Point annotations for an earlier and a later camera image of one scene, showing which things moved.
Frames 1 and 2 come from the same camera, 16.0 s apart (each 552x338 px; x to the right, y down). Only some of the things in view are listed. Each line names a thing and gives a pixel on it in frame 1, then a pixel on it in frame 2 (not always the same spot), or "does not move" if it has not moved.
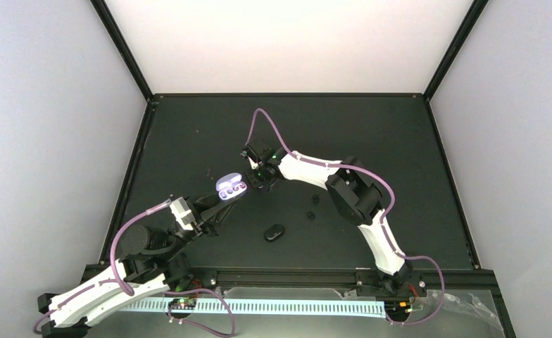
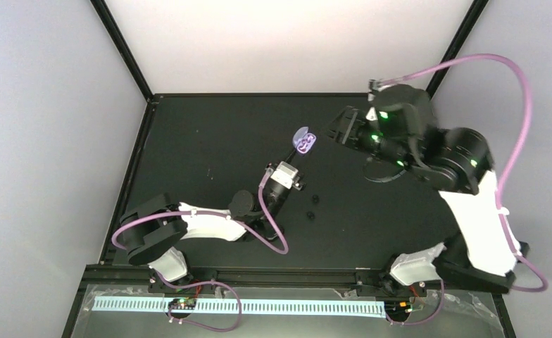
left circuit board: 184,303 does not move
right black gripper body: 260,178 to 355,138
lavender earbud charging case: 230,185 to 303,140
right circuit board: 398,307 does not move
